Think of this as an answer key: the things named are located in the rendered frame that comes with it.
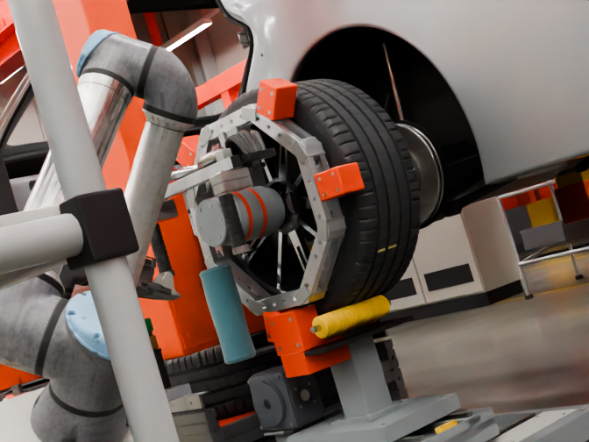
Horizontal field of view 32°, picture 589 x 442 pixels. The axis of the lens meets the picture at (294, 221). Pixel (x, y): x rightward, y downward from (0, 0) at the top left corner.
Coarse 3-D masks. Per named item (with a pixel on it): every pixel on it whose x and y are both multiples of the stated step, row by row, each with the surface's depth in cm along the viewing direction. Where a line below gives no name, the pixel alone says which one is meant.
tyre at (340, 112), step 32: (256, 96) 281; (320, 96) 271; (352, 96) 276; (320, 128) 265; (352, 128) 265; (384, 128) 272; (352, 160) 260; (384, 160) 266; (384, 192) 265; (416, 192) 273; (352, 224) 263; (384, 224) 265; (416, 224) 274; (352, 256) 265; (384, 256) 271; (352, 288) 269; (384, 288) 282
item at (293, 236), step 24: (264, 168) 309; (288, 168) 281; (288, 192) 288; (288, 216) 290; (312, 216) 283; (264, 240) 293; (288, 240) 313; (264, 264) 301; (288, 264) 305; (336, 264) 271; (288, 288) 290
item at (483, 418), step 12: (480, 408) 282; (444, 420) 280; (456, 420) 270; (468, 420) 272; (480, 420) 275; (492, 420) 278; (420, 432) 284; (432, 432) 279; (444, 432) 266; (456, 432) 268; (468, 432) 271; (480, 432) 274; (492, 432) 277
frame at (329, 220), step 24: (240, 120) 274; (264, 120) 267; (288, 120) 268; (216, 144) 290; (288, 144) 262; (312, 144) 260; (312, 168) 258; (192, 192) 296; (312, 192) 259; (192, 216) 298; (336, 216) 261; (336, 240) 262; (216, 264) 295; (312, 264) 264; (240, 288) 288; (312, 288) 266
